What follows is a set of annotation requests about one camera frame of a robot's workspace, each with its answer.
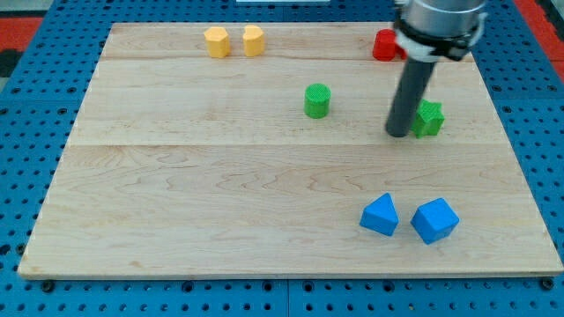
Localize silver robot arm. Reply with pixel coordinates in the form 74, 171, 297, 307
393, 0, 487, 63

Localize green star block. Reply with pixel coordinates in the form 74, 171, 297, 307
411, 100, 445, 138

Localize green cylinder block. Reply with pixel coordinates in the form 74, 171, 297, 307
303, 83, 331, 119

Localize wooden board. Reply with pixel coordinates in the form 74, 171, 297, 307
19, 23, 563, 280

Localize blue triangle block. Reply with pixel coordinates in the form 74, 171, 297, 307
360, 193, 399, 236

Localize yellow heart block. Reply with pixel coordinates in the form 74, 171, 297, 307
242, 25, 265, 57

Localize yellow hexagon block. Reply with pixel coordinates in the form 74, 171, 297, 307
204, 26, 231, 58

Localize red block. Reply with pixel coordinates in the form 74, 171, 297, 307
372, 29, 407, 62

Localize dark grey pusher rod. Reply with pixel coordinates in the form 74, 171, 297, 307
385, 57, 436, 137

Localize blue cube block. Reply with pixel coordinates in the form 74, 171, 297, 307
410, 198, 460, 245

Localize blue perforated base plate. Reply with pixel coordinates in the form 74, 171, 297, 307
1, 0, 563, 316

